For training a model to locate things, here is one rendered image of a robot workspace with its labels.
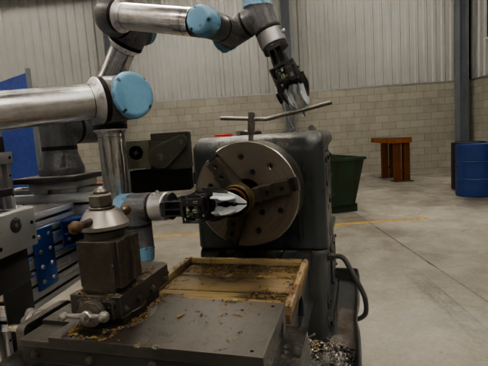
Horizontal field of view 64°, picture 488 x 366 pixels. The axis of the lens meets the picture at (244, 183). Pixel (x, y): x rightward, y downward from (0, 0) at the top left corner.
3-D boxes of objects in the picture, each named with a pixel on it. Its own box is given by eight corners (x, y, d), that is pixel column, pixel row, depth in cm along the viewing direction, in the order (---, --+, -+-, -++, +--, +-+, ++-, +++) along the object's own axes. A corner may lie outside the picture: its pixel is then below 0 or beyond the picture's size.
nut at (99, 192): (99, 206, 65) (96, 186, 64) (120, 205, 64) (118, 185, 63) (83, 211, 61) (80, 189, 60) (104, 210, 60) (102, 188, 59)
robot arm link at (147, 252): (143, 253, 115) (139, 217, 114) (161, 261, 107) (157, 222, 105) (118, 260, 111) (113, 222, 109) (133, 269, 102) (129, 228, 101)
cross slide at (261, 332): (74, 313, 77) (71, 291, 76) (287, 329, 65) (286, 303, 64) (1, 361, 61) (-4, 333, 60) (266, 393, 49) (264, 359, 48)
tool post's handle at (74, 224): (86, 229, 60) (84, 216, 60) (96, 229, 59) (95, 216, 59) (65, 236, 56) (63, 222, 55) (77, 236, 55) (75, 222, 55)
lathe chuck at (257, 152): (207, 234, 129) (207, 139, 125) (301, 242, 121) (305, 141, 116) (196, 241, 121) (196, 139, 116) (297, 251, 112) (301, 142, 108)
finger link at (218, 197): (241, 207, 94) (205, 208, 96) (247, 202, 99) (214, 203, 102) (240, 194, 93) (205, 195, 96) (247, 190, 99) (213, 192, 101)
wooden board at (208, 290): (189, 269, 117) (187, 255, 117) (308, 272, 107) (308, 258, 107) (135, 314, 88) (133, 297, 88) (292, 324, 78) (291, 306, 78)
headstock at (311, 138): (240, 214, 195) (234, 136, 191) (336, 213, 182) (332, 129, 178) (192, 248, 139) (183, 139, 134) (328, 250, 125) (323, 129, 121)
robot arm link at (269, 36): (259, 41, 114) (285, 27, 111) (266, 56, 114) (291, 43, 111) (253, 35, 107) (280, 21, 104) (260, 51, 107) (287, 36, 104)
